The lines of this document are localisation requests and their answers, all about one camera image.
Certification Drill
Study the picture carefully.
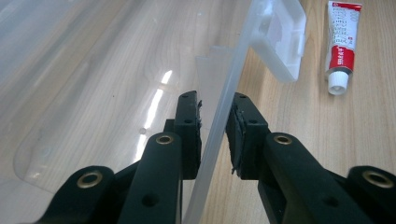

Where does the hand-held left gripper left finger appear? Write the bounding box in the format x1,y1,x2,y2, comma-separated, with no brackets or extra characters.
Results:
163,91,203,181

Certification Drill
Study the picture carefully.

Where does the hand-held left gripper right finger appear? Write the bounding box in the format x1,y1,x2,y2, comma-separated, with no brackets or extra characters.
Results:
225,91,271,181

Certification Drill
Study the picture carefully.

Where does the clear plastic storage box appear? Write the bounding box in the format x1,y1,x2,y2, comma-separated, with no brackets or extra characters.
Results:
0,0,307,224

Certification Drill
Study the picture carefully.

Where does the red and white tube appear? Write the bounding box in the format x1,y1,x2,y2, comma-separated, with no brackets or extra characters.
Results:
324,0,363,96

